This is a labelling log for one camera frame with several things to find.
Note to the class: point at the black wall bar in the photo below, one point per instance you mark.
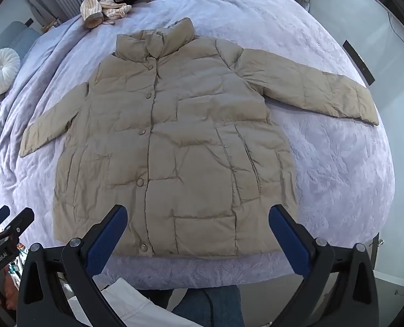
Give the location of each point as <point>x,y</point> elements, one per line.
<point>358,62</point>

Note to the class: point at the lavender fleece blanket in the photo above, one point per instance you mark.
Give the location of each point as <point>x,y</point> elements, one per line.
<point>324,163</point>

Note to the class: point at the person's blue jeans leg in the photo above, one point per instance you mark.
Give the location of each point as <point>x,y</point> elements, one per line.
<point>205,308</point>

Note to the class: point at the person's left hand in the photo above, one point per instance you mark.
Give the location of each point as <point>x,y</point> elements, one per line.
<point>9,291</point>

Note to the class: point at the person's white garment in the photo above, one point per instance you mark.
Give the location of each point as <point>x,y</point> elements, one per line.
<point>130,306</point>

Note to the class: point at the white round cushion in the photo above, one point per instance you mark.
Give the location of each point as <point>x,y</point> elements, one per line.
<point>0,71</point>

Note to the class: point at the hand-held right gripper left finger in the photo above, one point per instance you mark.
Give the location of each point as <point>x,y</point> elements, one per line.
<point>106,242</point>

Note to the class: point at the blue-grey sofa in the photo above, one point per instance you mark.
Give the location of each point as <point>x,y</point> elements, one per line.
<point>14,37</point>

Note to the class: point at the beige puffer jacket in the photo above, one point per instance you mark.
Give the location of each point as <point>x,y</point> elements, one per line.
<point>188,143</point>

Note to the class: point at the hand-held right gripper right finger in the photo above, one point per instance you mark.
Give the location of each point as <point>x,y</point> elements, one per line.
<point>290,242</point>

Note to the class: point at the striped cream clothes pile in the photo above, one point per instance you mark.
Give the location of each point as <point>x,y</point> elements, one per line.
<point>113,6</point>

